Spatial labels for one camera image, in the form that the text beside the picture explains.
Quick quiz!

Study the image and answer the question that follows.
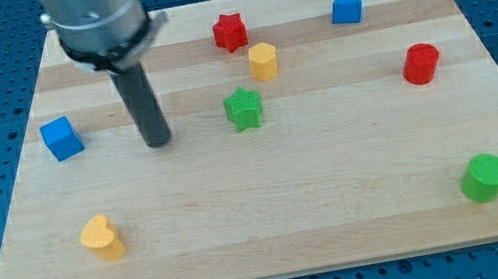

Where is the yellow hexagon block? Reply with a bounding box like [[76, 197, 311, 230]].
[[248, 42, 278, 81]]

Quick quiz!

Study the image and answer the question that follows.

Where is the green cylinder block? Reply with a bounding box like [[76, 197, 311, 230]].
[[460, 153, 498, 203]]

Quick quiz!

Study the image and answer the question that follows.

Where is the yellow heart block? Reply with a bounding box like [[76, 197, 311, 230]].
[[79, 214, 126, 262]]

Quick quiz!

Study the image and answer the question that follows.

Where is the red cylinder block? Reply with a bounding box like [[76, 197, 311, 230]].
[[403, 43, 440, 85]]

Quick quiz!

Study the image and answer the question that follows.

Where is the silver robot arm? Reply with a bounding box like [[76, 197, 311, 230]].
[[39, 0, 171, 148]]

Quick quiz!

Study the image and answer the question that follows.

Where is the blue pentagon block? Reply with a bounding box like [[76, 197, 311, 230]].
[[331, 0, 363, 25]]

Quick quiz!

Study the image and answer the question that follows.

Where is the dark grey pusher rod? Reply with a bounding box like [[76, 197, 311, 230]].
[[111, 64, 171, 148]]

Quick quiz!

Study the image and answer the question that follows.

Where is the red star block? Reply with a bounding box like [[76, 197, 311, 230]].
[[212, 13, 249, 52]]

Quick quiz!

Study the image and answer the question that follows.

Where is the wooden board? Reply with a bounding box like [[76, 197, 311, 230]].
[[0, 0, 498, 279]]

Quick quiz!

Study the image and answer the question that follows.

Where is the blue cube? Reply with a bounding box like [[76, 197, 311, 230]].
[[39, 116, 84, 162]]

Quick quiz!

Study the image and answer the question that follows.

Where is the green star block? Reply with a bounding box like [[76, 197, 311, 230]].
[[223, 86, 262, 132]]

